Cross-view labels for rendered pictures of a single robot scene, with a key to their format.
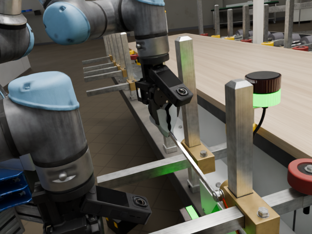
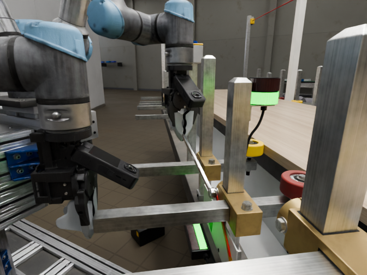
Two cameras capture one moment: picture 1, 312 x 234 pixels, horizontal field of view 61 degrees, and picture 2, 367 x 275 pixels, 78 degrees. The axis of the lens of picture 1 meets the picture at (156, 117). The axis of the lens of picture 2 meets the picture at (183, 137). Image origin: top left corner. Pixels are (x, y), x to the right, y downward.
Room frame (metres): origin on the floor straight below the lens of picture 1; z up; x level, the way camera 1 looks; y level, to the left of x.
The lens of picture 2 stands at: (-0.01, -0.08, 1.11)
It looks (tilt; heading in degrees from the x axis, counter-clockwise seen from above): 16 degrees down; 4
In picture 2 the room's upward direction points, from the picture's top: straight up
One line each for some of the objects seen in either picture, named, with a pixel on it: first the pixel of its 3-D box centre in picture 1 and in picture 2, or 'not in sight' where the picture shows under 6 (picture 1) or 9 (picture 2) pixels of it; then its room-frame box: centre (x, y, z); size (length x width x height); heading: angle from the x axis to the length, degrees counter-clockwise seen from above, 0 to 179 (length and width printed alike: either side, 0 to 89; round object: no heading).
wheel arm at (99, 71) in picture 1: (112, 69); (162, 105); (2.09, 0.29, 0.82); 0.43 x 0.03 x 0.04; 103
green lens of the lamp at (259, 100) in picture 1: (262, 94); (261, 97); (0.45, -0.20, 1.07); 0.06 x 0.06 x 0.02
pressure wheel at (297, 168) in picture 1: (308, 190); (299, 200); (0.43, -0.29, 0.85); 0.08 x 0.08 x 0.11
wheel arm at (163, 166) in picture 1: (177, 163); (187, 168); (0.63, -0.04, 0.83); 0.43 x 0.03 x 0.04; 103
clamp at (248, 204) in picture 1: (247, 206); (236, 204); (0.42, -0.16, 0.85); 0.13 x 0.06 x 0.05; 13
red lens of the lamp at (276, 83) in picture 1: (262, 81); (262, 84); (0.45, -0.20, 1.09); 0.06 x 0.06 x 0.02
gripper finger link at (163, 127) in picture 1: (157, 121); (175, 125); (0.63, 0.00, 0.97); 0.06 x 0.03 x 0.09; 33
